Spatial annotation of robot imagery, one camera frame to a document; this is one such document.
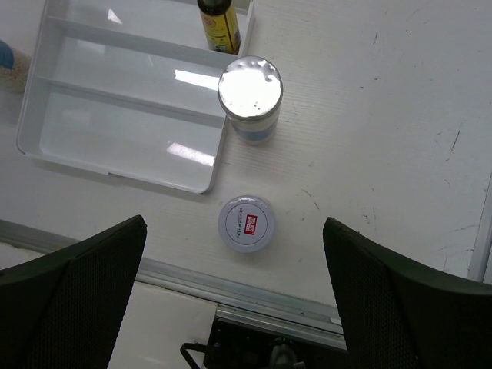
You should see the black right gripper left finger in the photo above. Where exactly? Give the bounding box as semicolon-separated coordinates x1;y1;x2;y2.
1;215;147;368

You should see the brown sauce bottle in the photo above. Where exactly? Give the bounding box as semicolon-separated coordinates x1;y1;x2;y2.
197;0;241;55

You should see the tall silver-lid jar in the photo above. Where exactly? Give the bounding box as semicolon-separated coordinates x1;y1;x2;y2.
218;55;284;145
0;41;32;93

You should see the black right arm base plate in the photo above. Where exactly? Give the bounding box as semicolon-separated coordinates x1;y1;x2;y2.
180;318;352;368

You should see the white tiered organizer tray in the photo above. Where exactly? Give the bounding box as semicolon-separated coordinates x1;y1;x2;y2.
16;1;233;194

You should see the right short white-lid jar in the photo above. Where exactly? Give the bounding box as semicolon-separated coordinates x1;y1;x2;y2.
218;195;277;253

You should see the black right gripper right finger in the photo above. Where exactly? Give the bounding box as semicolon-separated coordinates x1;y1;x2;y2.
323;218;491;368

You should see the aluminium front rail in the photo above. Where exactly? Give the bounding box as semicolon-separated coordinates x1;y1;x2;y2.
0;218;347;351

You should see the left tall silver-lid jar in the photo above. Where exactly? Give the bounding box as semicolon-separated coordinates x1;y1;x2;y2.
0;41;32;93

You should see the right tall silver-lid jar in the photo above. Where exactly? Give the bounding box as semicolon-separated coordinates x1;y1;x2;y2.
218;55;284;145

